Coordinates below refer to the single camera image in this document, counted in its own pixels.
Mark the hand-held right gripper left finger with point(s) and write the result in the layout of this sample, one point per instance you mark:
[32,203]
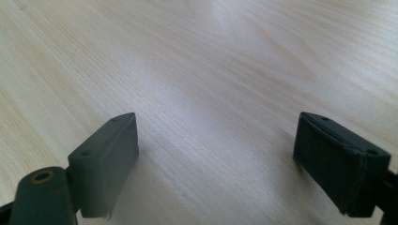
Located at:
[103,162]

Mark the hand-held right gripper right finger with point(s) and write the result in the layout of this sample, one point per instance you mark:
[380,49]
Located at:
[341,168]

